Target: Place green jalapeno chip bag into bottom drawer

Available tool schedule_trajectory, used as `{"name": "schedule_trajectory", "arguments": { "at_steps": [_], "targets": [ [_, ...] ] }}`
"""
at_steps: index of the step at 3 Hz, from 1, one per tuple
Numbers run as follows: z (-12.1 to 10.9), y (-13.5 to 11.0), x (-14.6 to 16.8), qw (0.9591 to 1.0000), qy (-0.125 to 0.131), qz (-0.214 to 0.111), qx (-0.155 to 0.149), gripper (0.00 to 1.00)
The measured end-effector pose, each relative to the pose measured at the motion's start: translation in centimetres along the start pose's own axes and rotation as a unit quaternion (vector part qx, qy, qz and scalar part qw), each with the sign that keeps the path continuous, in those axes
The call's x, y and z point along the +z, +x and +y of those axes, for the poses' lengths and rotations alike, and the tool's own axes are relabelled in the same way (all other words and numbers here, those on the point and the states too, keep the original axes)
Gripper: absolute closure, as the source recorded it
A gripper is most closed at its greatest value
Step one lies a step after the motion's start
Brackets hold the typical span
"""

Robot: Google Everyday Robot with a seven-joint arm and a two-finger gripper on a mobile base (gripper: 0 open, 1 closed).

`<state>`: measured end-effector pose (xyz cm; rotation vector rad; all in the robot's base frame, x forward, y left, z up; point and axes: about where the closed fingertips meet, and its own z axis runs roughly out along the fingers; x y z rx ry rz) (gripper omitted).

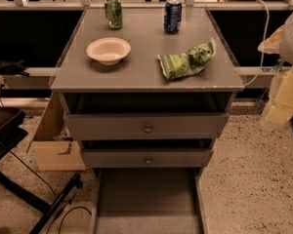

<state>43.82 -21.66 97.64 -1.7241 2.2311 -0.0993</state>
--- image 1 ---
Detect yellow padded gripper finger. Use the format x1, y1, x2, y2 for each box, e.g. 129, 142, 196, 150
265, 67, 293, 126

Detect green jalapeno chip bag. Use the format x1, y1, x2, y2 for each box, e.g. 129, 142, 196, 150
157, 38, 216, 80

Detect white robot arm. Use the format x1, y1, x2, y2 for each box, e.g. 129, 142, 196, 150
258, 13, 293, 130

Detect grey drawer cabinet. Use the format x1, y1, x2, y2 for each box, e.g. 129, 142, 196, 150
50, 7, 245, 234

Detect bottom grey drawer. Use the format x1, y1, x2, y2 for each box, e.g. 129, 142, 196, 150
89, 168, 205, 234

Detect grey drawer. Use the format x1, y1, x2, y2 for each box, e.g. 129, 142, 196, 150
89, 168, 205, 234
61, 92, 233, 140
82, 139, 213, 168

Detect middle grey drawer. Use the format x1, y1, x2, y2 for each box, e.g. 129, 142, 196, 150
82, 139, 213, 168

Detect top grey drawer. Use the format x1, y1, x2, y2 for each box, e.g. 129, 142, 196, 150
61, 92, 233, 140

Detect blue soda can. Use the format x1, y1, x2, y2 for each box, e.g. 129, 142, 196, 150
164, 0, 182, 34

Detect white paper bowl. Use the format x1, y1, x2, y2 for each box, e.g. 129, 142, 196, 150
86, 37, 131, 65

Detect green soda can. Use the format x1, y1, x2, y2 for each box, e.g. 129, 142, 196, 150
105, 0, 122, 29

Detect open cardboard box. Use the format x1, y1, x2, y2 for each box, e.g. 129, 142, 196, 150
31, 94, 85, 171

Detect black stand base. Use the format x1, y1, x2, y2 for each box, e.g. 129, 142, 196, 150
0, 108, 81, 234

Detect white hanging cable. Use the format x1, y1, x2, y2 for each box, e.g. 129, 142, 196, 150
243, 0, 272, 88

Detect black floor cable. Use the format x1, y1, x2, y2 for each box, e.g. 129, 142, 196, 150
9, 150, 93, 234

